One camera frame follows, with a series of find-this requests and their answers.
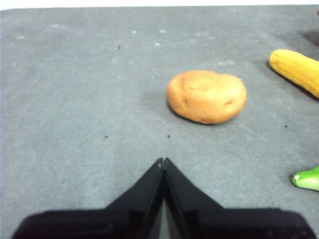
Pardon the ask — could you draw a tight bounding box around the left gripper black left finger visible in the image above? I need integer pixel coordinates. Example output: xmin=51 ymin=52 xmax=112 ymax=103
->
xmin=11 ymin=157 xmax=165 ymax=239

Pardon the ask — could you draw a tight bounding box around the brown potato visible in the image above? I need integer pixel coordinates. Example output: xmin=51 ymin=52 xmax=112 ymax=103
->
xmin=166 ymin=70 xmax=248 ymax=124

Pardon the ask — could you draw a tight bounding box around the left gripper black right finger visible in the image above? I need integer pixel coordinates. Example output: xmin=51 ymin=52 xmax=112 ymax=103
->
xmin=163 ymin=157 xmax=317 ymax=239

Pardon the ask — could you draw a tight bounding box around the purple eggplant with green stem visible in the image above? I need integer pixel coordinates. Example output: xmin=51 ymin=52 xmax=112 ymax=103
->
xmin=291 ymin=166 xmax=319 ymax=192

